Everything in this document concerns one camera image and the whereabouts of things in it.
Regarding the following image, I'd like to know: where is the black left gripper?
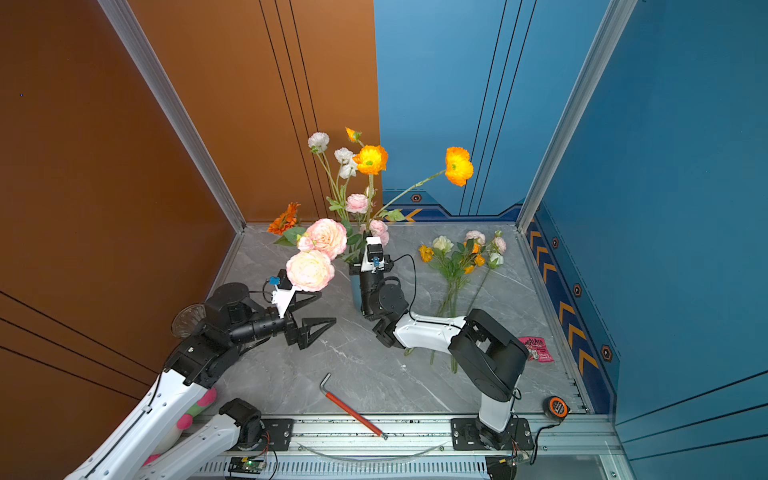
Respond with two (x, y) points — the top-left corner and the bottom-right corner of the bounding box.
(228, 288), (335, 351)

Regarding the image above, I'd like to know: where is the teal ceramic vase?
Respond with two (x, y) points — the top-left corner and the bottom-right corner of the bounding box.
(349, 261), (363, 313)

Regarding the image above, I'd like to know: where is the cream white rose stem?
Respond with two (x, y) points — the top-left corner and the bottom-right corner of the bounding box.
(429, 235), (463, 373)

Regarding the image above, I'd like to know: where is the pink peony flower stem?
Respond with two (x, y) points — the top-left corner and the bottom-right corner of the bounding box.
(345, 186), (390, 246)

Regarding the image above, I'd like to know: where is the orange gerbera flower stem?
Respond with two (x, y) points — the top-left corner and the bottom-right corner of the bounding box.
(266, 201), (349, 253)

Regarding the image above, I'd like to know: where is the orange yellow rose stem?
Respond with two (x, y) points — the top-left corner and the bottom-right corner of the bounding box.
(452, 237), (485, 317)

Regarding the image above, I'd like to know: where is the clear glass vase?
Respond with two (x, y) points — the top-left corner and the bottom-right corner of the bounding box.
(171, 303), (206, 339)

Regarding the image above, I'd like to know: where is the yellow ranunculus flower stem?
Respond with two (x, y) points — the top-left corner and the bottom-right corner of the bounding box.
(346, 128), (474, 222)

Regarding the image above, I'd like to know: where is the white rose flower stem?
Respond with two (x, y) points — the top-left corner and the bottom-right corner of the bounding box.
(462, 244), (505, 314)

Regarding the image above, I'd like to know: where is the large pink peach rose stem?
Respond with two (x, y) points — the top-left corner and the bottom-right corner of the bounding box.
(283, 218), (349, 292)

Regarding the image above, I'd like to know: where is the pink carnation rose stem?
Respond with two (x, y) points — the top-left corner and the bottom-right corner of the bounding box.
(458, 230), (508, 288)

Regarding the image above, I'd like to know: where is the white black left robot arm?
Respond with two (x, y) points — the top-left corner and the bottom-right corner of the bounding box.
(69, 281), (336, 479)

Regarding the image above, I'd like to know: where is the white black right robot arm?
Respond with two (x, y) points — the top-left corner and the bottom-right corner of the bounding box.
(359, 272), (529, 450)

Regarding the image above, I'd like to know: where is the small orange bud stem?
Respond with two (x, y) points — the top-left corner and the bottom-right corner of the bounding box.
(419, 245), (454, 317)

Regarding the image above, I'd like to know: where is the white panda plush toy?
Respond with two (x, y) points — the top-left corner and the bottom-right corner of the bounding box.
(144, 387), (218, 466)

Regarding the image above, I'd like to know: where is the green circuit board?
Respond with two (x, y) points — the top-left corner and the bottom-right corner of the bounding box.
(227, 456), (267, 477)

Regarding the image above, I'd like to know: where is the pink candy wrapper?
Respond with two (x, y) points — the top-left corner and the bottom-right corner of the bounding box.
(519, 337), (554, 363)

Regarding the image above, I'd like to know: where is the orange black tape measure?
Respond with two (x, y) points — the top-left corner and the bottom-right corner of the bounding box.
(543, 396), (570, 423)

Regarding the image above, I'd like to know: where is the right circuit board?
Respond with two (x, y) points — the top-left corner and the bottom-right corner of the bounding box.
(484, 451), (531, 480)

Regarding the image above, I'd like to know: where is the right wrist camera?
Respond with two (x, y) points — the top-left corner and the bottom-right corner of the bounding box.
(361, 236), (385, 272)

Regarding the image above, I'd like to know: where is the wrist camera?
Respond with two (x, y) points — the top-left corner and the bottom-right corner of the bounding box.
(268, 276), (296, 318)
(361, 236), (385, 272)

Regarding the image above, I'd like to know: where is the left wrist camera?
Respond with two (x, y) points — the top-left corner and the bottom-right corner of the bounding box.
(268, 276), (296, 318)

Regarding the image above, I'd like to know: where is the red handled hex key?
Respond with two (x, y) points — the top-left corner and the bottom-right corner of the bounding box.
(319, 372), (388, 440)

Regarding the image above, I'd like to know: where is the right aluminium corner post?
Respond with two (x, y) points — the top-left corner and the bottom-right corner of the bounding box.
(516, 0), (638, 234)

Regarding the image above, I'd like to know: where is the aluminium corner post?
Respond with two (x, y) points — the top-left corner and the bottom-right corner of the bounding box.
(516, 0), (638, 234)
(98, 0), (247, 234)

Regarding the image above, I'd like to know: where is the left aluminium corner post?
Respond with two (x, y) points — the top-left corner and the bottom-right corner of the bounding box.
(98, 0), (247, 234)

